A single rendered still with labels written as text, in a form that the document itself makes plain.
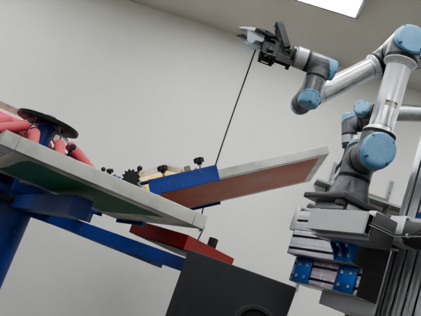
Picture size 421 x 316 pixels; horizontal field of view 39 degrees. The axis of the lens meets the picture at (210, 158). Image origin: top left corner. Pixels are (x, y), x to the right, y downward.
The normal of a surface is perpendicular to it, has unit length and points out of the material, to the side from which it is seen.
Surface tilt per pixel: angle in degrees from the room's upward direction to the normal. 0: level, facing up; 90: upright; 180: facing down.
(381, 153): 98
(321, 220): 90
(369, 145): 98
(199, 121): 90
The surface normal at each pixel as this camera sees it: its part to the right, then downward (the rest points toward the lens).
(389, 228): 0.47, -0.04
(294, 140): -0.02, -0.25
